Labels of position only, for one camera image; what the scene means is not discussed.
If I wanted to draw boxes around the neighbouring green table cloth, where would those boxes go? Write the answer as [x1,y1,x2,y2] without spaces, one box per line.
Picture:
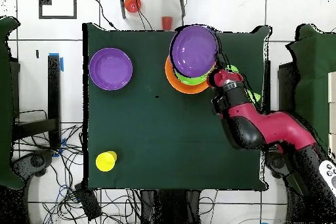
[285,24,336,162]
[0,16,26,190]

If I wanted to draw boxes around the black post stand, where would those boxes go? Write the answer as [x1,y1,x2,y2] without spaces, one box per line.
[12,54,62,148]

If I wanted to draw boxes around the black square frame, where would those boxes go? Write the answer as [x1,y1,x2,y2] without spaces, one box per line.
[38,0,77,20]

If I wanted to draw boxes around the white boxes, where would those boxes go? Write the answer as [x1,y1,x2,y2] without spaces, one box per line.
[327,71,336,159]

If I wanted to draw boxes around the small orange bowl on floor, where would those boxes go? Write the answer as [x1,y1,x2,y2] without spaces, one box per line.
[123,0,142,14]

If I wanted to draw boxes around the purple bowl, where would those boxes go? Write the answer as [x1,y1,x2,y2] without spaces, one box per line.
[169,24,220,78]
[89,47,134,91]

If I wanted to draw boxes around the black box on floor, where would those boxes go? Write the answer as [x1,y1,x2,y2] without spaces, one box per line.
[73,182,102,221]

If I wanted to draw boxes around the large green bowl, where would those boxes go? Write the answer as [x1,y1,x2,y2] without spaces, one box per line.
[173,67,217,86]

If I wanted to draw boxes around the grey black machine base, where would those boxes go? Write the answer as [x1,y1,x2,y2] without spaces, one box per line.
[11,150,54,177]
[264,151,291,179]

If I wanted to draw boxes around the bundle of cables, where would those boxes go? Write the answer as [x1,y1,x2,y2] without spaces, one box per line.
[14,123,142,224]

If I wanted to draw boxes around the yellow cup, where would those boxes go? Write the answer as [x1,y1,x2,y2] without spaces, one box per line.
[95,150,118,173]

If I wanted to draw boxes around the large orange bowl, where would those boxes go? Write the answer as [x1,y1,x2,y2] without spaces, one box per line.
[165,55,211,95]

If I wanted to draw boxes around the red cup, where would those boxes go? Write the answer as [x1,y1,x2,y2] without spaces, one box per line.
[161,16,173,31]

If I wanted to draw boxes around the green cup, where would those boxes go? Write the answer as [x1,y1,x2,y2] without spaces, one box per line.
[247,89,262,103]

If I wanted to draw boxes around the grey camera stand legs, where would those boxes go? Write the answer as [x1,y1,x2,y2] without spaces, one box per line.
[117,0,189,20]

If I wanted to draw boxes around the dark green tablecloth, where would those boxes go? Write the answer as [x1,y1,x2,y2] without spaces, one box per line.
[82,22,271,192]

